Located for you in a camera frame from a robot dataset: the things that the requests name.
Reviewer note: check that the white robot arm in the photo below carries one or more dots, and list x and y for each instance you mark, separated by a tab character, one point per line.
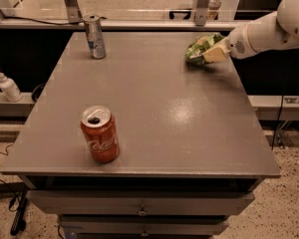
278	30

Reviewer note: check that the metal frame post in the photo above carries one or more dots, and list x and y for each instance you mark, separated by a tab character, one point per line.
73	11
200	7

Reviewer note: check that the metal frame post left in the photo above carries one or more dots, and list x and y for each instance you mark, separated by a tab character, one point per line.
73	11

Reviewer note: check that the metal frame post right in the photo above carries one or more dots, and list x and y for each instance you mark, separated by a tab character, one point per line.
200	7

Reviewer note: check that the green jalapeno chip bag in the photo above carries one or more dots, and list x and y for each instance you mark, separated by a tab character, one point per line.
194	52

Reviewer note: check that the lower grey drawer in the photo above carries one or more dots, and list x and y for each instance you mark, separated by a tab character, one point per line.
143	226

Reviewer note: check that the grey drawer cabinet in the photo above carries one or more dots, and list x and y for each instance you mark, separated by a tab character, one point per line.
180	128

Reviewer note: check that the upper grey drawer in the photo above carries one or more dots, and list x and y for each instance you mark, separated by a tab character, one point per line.
141	203

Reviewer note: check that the red coca-cola can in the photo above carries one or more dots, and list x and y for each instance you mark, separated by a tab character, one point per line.
99	129

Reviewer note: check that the black stand foot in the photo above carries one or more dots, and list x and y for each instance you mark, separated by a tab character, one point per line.
19	224

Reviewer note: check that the silver blue redbull can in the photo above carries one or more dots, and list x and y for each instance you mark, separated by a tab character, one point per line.
94	35

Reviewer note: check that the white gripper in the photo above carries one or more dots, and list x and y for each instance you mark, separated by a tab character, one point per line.
238	44

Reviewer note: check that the white pump bottle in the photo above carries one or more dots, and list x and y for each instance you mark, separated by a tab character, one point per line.
10	89

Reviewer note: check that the grey drawer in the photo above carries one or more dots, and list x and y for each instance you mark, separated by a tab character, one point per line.
141	203
143	226

